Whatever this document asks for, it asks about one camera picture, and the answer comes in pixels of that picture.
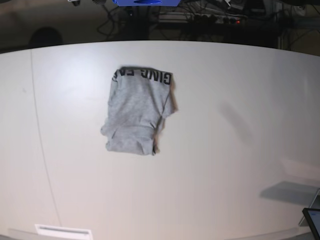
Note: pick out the grey T-shirt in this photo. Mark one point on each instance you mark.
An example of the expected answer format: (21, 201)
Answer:
(140, 99)

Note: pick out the tablet with stand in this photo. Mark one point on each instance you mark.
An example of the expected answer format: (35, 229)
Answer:
(311, 216)

